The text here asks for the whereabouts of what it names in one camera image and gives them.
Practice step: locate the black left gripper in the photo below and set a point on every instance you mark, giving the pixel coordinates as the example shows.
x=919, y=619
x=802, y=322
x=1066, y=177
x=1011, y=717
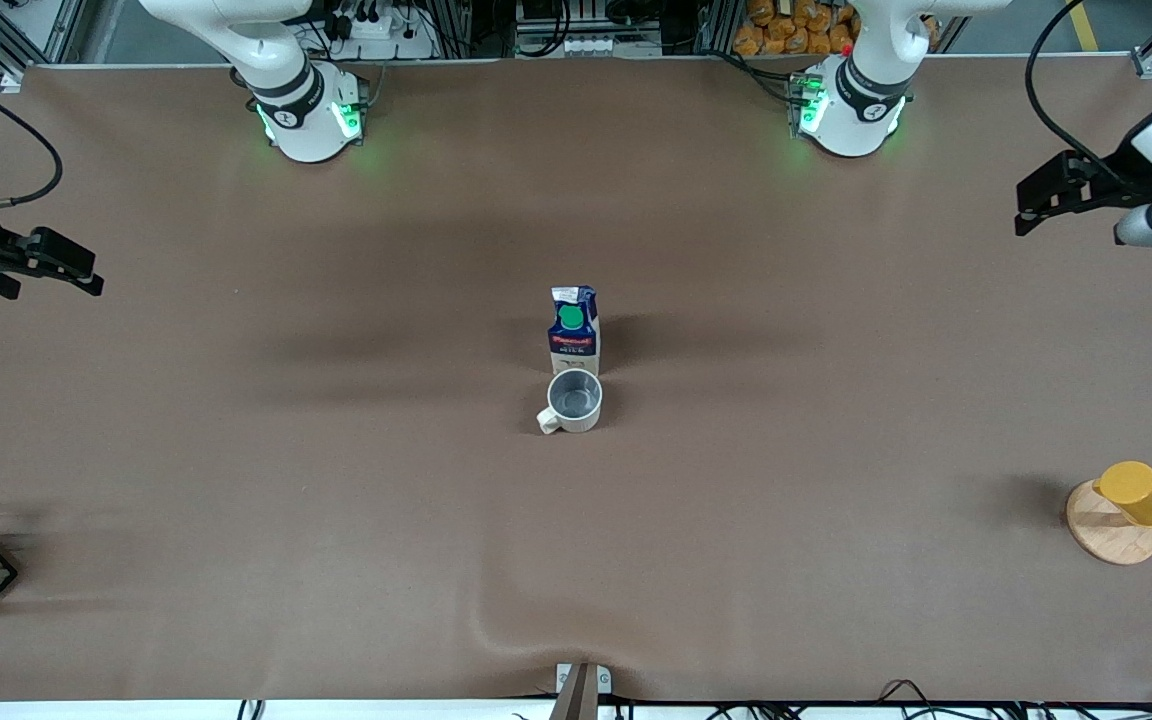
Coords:
x=1123, y=178

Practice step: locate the blue white milk carton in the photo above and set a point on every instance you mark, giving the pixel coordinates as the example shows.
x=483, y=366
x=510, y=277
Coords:
x=573, y=348

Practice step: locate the beige mug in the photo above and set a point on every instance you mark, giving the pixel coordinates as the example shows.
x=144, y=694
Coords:
x=586, y=420

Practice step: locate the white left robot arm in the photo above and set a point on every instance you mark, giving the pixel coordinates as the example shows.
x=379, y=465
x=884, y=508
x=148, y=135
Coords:
x=856, y=110

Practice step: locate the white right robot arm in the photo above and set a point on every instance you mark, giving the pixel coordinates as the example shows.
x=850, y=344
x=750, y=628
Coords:
x=306, y=120

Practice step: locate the yellow cup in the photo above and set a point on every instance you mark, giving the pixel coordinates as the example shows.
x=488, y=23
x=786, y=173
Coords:
x=1141, y=495

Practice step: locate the orange snack pile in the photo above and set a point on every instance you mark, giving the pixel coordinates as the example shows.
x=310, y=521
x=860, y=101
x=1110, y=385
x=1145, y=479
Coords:
x=786, y=35

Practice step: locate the wooden mug stand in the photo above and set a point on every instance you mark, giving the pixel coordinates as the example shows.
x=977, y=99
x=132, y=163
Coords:
x=1111, y=540

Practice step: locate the white power strip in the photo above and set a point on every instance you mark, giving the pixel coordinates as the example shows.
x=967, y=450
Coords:
x=376, y=30

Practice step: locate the small white socket strip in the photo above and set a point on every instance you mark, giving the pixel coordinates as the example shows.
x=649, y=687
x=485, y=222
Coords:
x=596, y=45

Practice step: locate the metal table bracket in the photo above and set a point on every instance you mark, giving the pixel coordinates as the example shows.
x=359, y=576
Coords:
x=581, y=695

